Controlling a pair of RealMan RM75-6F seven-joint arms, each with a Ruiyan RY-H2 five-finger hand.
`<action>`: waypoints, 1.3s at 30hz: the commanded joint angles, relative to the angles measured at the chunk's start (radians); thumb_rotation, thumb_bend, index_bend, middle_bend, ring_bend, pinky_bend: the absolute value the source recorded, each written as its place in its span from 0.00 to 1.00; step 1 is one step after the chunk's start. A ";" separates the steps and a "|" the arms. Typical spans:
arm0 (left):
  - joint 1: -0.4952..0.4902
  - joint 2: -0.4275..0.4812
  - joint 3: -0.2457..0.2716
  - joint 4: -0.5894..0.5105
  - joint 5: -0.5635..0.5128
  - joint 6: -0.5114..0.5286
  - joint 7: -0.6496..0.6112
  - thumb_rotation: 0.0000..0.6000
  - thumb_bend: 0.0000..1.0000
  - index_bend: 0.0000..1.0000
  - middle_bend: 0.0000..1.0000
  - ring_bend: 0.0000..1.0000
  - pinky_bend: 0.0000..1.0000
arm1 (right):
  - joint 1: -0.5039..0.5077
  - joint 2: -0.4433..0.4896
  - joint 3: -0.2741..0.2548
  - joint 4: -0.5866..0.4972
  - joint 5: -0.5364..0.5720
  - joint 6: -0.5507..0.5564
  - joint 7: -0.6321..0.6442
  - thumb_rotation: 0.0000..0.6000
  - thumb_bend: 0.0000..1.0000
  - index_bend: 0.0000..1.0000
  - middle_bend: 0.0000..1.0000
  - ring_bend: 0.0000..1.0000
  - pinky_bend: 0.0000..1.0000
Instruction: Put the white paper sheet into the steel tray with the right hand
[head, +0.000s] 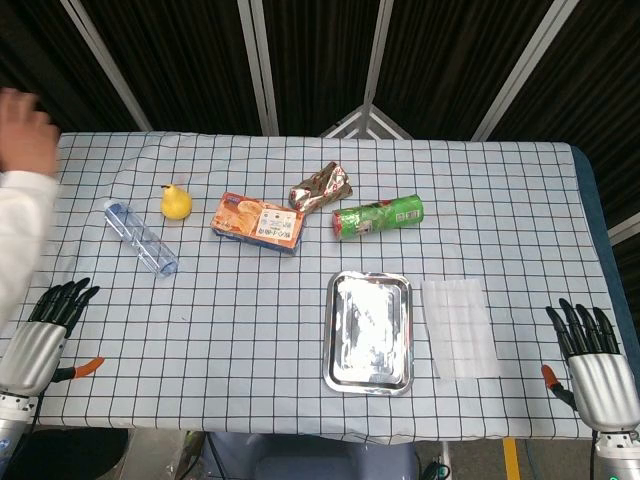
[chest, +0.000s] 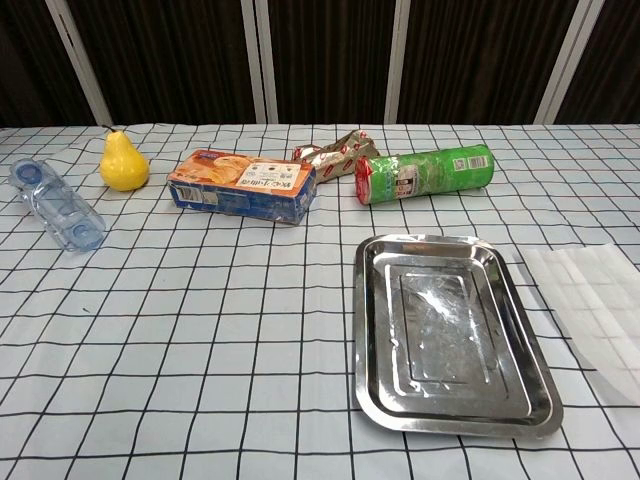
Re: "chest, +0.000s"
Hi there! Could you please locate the translucent baking paper sheet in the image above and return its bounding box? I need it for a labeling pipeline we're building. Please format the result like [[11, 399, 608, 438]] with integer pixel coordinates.
[[521, 243, 640, 407]]

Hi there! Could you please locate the silver metal tray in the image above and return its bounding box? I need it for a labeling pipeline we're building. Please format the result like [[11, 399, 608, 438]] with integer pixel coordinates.
[[352, 233, 565, 440]]

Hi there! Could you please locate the crumpled gold red wrapper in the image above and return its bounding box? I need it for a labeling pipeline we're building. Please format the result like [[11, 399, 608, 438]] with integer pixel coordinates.
[[291, 129, 380, 185]]

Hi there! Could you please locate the orange and blue snack box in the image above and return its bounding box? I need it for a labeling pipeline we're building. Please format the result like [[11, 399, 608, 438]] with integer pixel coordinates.
[[166, 149, 319, 227]]

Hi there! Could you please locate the green chips can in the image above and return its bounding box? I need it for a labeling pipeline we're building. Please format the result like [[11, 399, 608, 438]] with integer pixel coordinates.
[[354, 143, 496, 206]]

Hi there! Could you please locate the checked white tablecloth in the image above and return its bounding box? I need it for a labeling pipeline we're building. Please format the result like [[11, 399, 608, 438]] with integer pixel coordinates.
[[0, 122, 640, 480]]

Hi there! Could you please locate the yellow pear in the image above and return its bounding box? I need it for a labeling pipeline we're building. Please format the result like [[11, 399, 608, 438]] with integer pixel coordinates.
[[99, 125, 151, 193]]

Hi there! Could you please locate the clear plastic water bottle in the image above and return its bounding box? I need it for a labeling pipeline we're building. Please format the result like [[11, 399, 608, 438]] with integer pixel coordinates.
[[8, 157, 107, 253]]

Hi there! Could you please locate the white partition frame post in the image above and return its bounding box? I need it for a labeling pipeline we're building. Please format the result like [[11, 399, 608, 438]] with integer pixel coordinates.
[[383, 0, 412, 125], [241, 0, 279, 125], [533, 0, 593, 125], [44, 0, 114, 127]]

